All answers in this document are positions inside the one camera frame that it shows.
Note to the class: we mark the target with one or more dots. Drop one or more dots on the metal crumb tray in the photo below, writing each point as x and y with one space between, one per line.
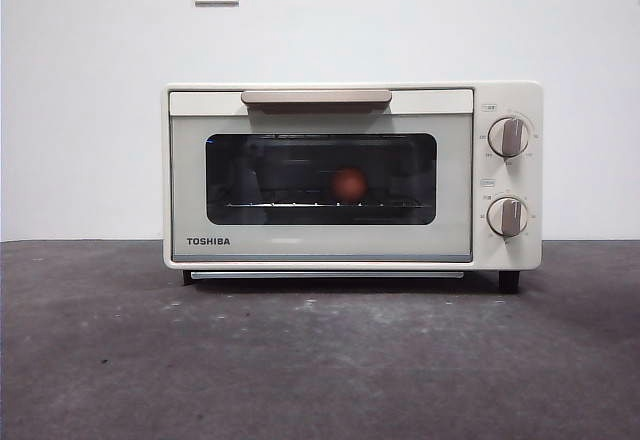
325 275

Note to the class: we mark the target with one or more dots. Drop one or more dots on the cream toaster oven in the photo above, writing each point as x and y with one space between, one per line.
505 180

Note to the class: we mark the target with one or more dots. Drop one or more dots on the cream and tan oven knob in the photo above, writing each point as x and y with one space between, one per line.
510 136
507 217

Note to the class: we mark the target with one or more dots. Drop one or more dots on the black oven foot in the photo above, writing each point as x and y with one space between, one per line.
186 277
508 282

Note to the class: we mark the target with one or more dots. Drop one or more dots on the brown egg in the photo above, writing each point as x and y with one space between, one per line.
348 183

